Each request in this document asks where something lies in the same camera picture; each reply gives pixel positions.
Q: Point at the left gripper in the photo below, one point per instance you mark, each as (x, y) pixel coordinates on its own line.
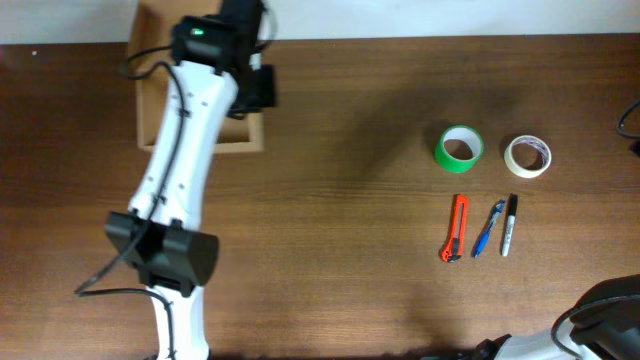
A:
(267, 95)

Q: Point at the brown cardboard box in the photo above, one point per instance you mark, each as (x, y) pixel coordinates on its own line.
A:
(151, 28)

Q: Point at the green tape roll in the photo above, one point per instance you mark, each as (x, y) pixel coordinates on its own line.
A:
(467, 135)

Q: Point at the orange utility knife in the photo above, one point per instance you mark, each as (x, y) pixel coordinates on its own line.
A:
(453, 249)

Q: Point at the blue pen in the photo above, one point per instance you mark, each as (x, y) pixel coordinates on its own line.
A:
(485, 234)

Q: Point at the beige masking tape roll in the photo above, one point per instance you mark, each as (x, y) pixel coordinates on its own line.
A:
(539, 145)

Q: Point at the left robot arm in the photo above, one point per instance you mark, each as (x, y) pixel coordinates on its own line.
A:
(215, 73)

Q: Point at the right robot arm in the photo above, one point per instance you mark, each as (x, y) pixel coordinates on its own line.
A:
(603, 324)

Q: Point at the black and white marker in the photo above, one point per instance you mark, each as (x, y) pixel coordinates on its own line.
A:
(509, 225)

